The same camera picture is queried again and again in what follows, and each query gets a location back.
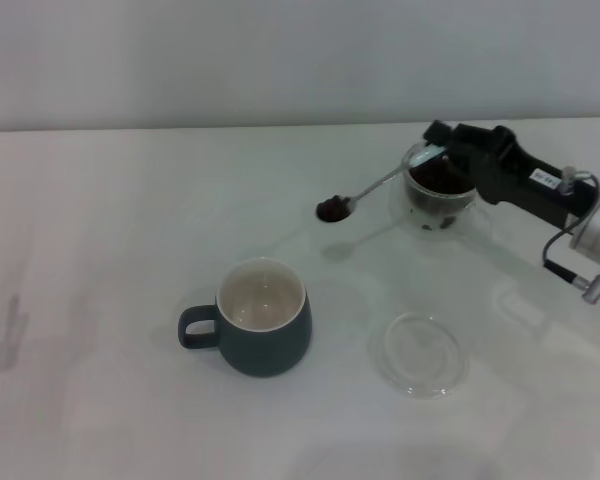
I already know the coffee beans pile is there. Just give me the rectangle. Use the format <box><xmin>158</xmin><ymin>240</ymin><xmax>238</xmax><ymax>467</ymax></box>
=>
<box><xmin>407</xmin><ymin>158</ymin><xmax>476</xmax><ymax>234</ymax></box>

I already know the clear glass saucer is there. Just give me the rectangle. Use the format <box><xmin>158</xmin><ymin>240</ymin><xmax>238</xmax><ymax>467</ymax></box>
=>
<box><xmin>369</xmin><ymin>311</ymin><xmax>470</xmax><ymax>401</ymax></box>

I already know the scooped coffee beans portion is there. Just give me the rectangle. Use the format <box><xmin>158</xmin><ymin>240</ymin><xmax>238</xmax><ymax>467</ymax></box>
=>
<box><xmin>317</xmin><ymin>195</ymin><xmax>353</xmax><ymax>222</ymax></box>

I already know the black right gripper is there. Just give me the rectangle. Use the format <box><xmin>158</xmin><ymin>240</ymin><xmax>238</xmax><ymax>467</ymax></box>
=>
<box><xmin>422</xmin><ymin>119</ymin><xmax>599</xmax><ymax>227</ymax></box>

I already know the dark teal ceramic mug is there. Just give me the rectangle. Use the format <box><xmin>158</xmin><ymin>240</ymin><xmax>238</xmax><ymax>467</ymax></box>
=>
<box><xmin>177</xmin><ymin>257</ymin><xmax>313</xmax><ymax>379</ymax></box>

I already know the blue-handled metal spoon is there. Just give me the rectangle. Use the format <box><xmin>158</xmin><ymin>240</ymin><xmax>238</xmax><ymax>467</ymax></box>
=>
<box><xmin>315</xmin><ymin>144</ymin><xmax>447</xmax><ymax>223</ymax></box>

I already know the clear double-wall glass cup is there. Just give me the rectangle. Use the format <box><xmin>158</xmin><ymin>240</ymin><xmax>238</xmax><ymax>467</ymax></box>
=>
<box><xmin>388</xmin><ymin>142</ymin><xmax>492</xmax><ymax>246</ymax></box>

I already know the silver wrist fitting with loop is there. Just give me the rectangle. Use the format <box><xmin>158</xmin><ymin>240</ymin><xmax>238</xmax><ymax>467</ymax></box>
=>
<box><xmin>557</xmin><ymin>166</ymin><xmax>600</xmax><ymax>195</ymax></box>

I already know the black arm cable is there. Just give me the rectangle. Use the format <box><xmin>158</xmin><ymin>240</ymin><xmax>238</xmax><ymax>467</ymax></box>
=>
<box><xmin>541</xmin><ymin>214</ymin><xmax>590</xmax><ymax>292</ymax></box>

